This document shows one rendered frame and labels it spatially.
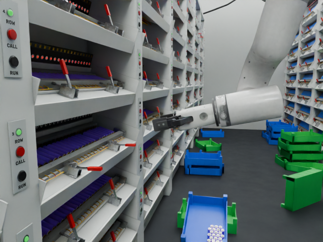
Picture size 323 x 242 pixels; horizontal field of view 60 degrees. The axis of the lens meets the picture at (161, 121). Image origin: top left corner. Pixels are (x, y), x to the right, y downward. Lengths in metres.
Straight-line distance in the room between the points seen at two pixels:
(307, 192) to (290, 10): 1.43
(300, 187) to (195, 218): 0.70
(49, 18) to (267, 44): 0.47
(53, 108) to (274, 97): 0.50
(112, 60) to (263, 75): 0.59
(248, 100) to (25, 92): 0.49
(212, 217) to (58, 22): 1.18
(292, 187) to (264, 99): 1.17
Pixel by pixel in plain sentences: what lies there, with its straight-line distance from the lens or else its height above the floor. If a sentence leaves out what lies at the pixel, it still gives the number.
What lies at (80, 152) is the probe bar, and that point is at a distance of 0.82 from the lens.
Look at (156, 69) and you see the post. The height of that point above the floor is 0.83.
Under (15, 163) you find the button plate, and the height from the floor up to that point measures 0.62.
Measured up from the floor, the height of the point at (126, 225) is 0.15.
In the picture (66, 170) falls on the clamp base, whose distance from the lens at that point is 0.74.
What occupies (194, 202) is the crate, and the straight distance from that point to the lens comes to 1.59.
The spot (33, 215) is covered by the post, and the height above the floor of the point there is 0.51.
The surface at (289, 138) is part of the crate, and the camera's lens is 2.70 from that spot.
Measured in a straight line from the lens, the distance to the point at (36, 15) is 0.61.
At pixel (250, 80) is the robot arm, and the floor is 0.76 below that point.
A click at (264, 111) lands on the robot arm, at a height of 0.68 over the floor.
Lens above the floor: 0.75
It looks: 8 degrees down
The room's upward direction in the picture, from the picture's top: straight up
